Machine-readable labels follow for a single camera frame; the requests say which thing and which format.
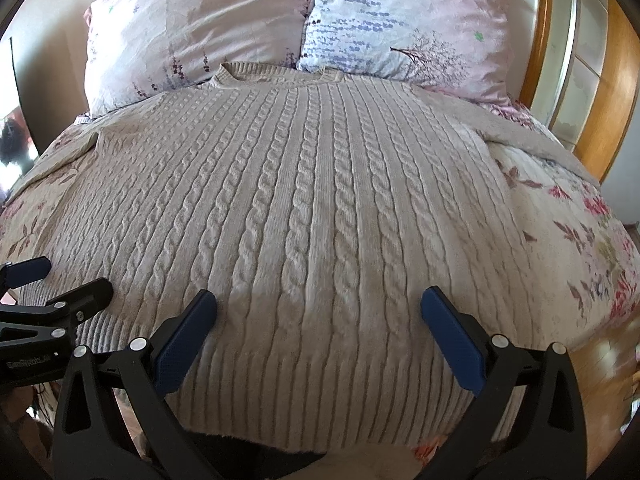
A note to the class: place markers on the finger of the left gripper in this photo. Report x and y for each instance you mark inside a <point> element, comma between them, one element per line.
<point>16,275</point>
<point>46,332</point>

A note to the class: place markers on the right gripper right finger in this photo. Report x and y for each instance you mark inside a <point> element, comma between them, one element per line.
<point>548,439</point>

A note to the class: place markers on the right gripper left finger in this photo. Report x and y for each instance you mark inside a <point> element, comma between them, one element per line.
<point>91,440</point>

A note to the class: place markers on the floral bed sheet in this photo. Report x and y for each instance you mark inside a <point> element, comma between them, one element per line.
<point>570,229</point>

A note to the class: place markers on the wooden padded headboard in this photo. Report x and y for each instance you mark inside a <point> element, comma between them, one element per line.
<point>576,68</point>

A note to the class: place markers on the blue floral print pillow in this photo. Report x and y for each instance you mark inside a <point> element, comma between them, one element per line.
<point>460,47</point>

